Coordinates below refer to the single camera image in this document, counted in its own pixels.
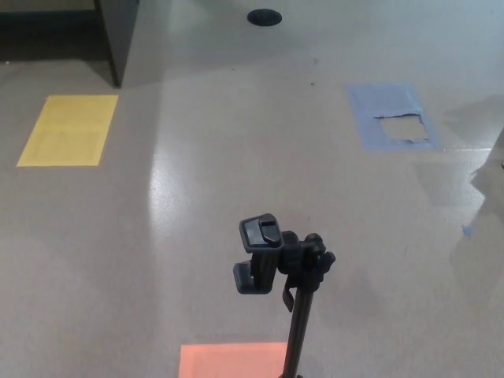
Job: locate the black telescopic phone stand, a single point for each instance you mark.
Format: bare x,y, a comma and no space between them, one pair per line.
300,315

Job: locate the black round floor disc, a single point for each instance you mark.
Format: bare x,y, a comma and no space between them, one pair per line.
264,17

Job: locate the orange paper sheet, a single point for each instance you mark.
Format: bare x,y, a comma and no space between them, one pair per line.
228,360

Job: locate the yellow paper sheet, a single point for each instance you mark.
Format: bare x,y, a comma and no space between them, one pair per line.
67,130

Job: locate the small blue tape piece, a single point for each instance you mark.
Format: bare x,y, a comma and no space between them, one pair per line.
467,230

